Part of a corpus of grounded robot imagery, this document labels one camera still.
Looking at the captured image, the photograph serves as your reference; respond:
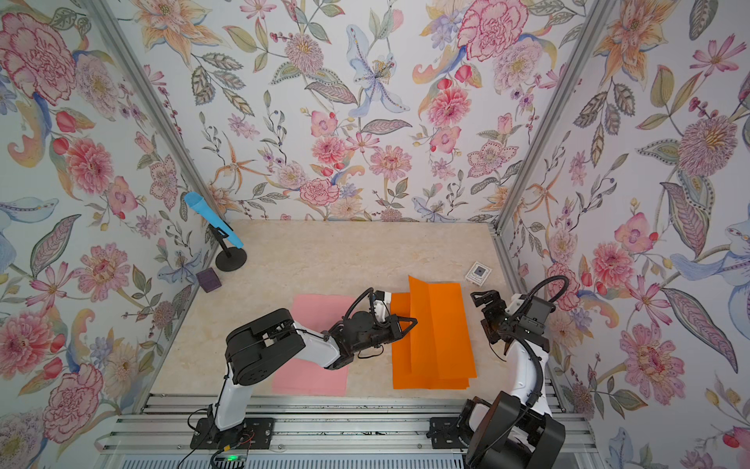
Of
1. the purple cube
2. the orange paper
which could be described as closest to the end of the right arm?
the orange paper

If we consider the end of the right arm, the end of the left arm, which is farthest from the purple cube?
the end of the right arm

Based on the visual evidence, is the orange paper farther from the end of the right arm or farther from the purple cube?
the purple cube

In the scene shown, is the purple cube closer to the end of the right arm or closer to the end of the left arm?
the end of the left arm

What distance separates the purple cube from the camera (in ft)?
3.29

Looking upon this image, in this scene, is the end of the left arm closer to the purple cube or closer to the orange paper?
the orange paper

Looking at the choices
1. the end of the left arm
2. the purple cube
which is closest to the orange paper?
the end of the left arm
